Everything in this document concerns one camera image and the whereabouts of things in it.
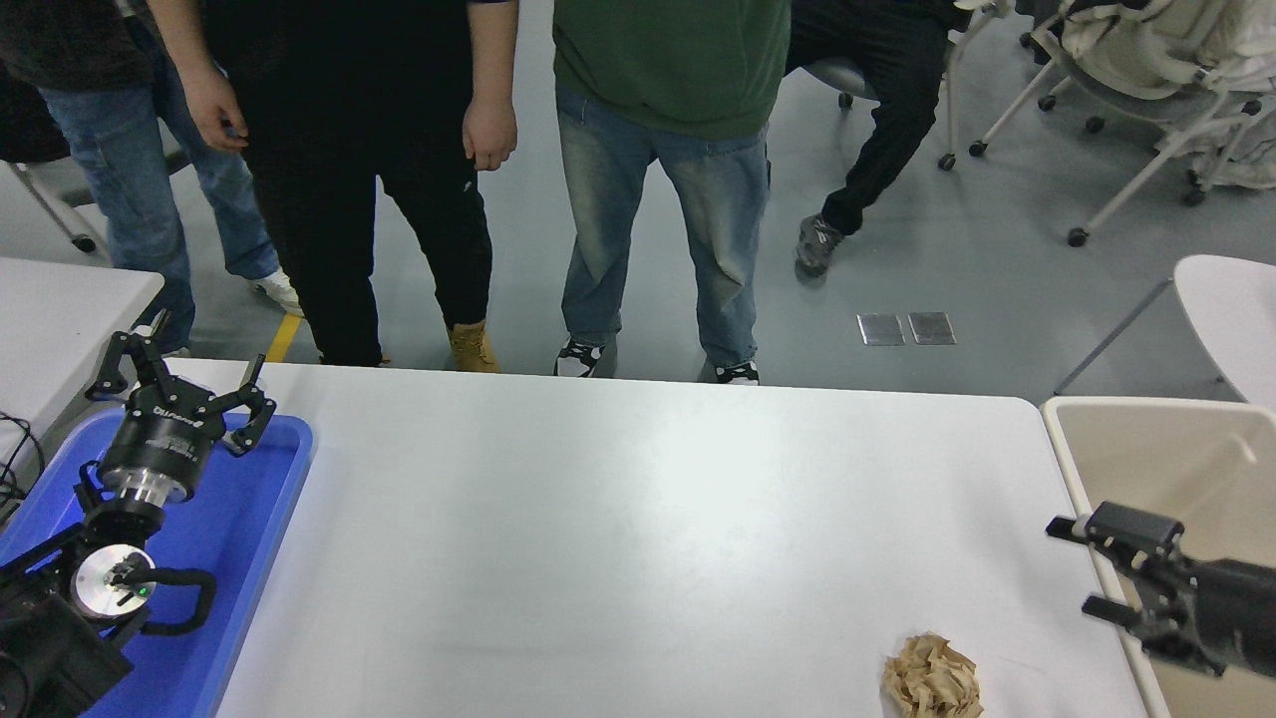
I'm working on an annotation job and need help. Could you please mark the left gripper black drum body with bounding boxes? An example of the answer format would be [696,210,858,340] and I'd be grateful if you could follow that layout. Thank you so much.
[97,382,224,480]

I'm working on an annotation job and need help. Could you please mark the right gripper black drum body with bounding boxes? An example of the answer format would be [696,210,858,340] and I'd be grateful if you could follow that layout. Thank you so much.
[1164,558,1276,679]

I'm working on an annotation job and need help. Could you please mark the tan paper ball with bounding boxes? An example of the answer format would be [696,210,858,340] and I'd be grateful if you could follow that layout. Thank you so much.
[881,633,985,718]

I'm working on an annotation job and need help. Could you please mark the person's right hand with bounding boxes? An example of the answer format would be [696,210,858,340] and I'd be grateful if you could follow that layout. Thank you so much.
[182,62,250,153]

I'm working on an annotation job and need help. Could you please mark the person's left hand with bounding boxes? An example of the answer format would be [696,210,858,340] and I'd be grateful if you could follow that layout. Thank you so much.
[462,92,519,173]

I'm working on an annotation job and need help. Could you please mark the large pale beige bin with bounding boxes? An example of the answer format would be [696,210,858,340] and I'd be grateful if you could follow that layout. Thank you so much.
[1040,396,1276,718]

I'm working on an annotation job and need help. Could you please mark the white rectangular side table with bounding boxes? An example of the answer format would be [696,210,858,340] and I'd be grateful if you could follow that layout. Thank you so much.
[0,257,163,470]

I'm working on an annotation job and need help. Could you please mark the blue plastic tray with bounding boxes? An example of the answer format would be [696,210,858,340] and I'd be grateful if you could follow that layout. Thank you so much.
[0,407,315,718]

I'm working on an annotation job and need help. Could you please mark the grey-legged chair with casters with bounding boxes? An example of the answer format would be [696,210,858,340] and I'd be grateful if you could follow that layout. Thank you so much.
[0,65,98,253]

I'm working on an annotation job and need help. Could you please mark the white rounded table top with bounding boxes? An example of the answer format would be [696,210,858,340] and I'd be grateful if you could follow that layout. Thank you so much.
[1054,254,1276,412]

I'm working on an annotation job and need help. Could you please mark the white-framed office chair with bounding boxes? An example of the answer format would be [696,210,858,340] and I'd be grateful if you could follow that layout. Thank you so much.
[969,0,1262,247]
[1176,60,1276,208]

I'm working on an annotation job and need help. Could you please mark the cream jacket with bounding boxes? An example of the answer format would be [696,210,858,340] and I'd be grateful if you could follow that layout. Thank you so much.
[1057,0,1276,96]

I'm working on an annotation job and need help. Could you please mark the grey seat office chair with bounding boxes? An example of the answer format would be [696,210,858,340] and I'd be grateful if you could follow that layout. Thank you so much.
[803,0,998,173]

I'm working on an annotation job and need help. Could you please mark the thin black cable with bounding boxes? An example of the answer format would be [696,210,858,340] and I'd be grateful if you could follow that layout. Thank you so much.
[0,411,46,525]

